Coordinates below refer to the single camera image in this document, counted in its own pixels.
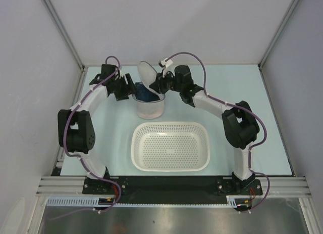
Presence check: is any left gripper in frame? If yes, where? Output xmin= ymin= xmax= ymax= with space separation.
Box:
xmin=111 ymin=73 xmax=139 ymax=101

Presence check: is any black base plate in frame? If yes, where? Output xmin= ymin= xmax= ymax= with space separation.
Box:
xmin=83 ymin=175 xmax=263 ymax=198

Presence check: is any white cable duct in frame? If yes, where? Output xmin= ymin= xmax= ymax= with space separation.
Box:
xmin=47 ymin=197 xmax=247 ymax=208

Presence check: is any aluminium frame rail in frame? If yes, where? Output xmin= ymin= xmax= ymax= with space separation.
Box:
xmin=36 ymin=176 xmax=85 ymax=196

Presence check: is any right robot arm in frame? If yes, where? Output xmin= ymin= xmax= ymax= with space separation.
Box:
xmin=142 ymin=65 xmax=259 ymax=194

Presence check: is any white perforated plastic basket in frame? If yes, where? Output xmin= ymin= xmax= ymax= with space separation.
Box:
xmin=131 ymin=121 xmax=210 ymax=172

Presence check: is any white mesh laundry bag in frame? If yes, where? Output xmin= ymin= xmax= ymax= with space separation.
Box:
xmin=133 ymin=61 xmax=165 ymax=120

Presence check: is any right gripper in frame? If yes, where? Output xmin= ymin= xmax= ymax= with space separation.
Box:
xmin=150 ymin=68 xmax=184 ymax=94

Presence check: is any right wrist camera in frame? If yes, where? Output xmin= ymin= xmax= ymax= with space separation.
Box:
xmin=158 ymin=58 xmax=173 ymax=77

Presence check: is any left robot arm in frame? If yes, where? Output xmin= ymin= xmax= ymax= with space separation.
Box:
xmin=58 ymin=64 xmax=136 ymax=194

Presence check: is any navy blue lace bra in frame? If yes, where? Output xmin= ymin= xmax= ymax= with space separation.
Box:
xmin=134 ymin=82 xmax=159 ymax=103

